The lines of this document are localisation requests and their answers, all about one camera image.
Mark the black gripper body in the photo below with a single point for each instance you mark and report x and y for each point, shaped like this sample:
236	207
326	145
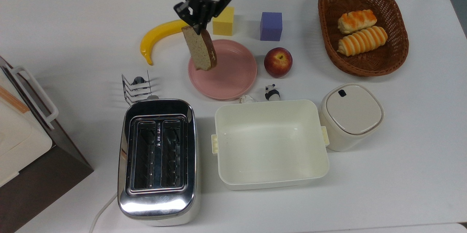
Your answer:
204	7

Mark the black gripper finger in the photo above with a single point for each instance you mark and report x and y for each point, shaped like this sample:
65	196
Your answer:
208	19
196	25

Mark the brown bread slice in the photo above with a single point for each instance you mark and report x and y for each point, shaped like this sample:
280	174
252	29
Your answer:
197	50

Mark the pink plate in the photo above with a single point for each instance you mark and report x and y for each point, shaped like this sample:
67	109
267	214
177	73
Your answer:
233	72

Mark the short orange glazed bread roll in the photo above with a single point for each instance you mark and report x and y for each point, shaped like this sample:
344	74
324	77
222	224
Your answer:
356	21

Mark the long striped bread roll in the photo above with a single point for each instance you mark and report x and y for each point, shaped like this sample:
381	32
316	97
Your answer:
361	41

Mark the yellow sponge cube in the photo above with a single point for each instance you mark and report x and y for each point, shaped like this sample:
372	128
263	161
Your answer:
224	25

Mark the yellow banana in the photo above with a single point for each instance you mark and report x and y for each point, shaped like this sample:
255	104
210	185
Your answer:
157	34

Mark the purple sponge cube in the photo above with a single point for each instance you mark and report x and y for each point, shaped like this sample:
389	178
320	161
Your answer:
271	27

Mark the red apple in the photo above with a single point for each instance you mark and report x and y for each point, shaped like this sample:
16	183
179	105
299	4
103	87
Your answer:
278	62

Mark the metal toast rack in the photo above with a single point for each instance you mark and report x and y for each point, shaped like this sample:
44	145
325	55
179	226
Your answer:
136	87

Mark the small white shell figurine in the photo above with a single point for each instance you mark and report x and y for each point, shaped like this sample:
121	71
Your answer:
247	98

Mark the panda figurine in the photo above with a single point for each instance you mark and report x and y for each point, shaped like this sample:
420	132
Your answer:
271	92

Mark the cream and chrome toaster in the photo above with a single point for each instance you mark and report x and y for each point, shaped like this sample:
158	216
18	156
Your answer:
158	152

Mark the cream rectangular plastic container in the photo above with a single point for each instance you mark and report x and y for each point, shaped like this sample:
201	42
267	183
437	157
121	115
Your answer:
270	145

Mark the small cream lidded trash can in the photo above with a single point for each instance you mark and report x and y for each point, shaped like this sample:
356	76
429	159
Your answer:
352	112

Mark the brown wicker basket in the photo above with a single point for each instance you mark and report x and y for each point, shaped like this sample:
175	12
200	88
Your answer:
397	50

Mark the cream plastic cabinet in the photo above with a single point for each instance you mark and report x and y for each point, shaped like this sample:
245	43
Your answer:
18	142

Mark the dark brown wooden box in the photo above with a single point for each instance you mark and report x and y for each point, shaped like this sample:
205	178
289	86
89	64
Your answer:
43	189

